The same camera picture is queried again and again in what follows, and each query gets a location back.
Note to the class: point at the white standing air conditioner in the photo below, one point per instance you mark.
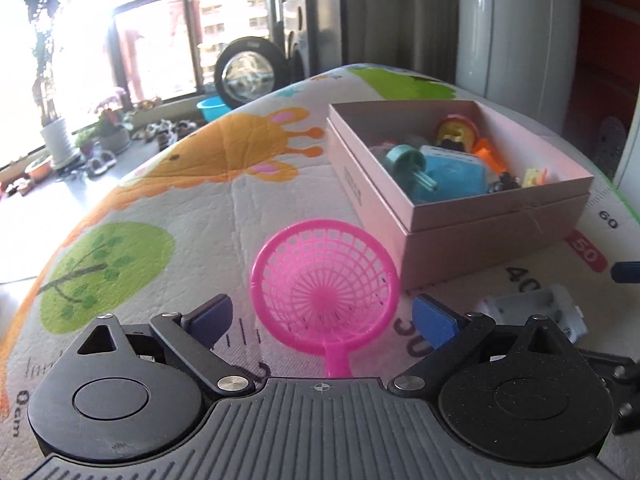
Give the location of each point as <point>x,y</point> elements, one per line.
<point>520,35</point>

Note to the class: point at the small dark toy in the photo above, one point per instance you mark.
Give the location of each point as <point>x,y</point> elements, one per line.
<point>504,182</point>

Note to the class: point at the pink cardboard box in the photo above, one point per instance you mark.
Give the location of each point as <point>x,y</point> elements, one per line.
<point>475,240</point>

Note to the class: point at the washing machine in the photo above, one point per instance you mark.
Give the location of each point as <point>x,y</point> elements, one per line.
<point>250,72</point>

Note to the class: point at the grey cabinet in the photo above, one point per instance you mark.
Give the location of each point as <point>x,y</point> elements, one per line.
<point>299,30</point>

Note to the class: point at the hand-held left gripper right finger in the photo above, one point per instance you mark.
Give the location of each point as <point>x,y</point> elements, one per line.
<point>435,322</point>

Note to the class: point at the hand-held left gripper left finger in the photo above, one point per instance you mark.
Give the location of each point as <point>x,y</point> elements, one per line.
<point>212,317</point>

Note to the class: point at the orange plastic toy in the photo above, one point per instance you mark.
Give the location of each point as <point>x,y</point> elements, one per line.
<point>490,155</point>

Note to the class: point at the blue plastic basin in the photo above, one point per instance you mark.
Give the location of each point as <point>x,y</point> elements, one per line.
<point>214,110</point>

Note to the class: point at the blue toy block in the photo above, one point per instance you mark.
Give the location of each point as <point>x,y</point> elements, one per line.
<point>460,175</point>

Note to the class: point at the flowering plant in grey pot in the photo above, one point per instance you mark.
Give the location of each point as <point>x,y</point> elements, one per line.
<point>114,132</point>

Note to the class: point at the printed play mat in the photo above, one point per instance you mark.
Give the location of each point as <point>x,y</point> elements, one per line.
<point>200,210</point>

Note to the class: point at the yellow plastic toy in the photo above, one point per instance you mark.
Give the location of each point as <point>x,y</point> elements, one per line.
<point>536,177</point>

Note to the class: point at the pink plastic strainer toy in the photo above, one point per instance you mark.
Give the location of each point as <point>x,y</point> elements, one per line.
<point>325,280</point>

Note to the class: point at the teal round toy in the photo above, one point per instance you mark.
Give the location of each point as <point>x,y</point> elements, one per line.
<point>402,162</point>

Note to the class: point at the tall plant in white pot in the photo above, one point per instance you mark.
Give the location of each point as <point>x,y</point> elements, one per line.
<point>57,135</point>

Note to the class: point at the white plastic toy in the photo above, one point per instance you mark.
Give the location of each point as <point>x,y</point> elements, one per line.
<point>525,307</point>

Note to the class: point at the grey curtain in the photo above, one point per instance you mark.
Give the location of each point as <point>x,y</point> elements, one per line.
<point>400,15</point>

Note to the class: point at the pink round toy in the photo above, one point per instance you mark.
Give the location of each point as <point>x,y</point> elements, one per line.
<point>457,132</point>

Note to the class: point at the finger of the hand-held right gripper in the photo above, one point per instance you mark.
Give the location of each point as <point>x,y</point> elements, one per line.
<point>627,272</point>
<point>622,390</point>

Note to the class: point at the orange flower pot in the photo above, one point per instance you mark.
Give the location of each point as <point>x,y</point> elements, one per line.
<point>40,167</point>

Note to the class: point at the black perforated board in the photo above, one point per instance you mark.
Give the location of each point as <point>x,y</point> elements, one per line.
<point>611,147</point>

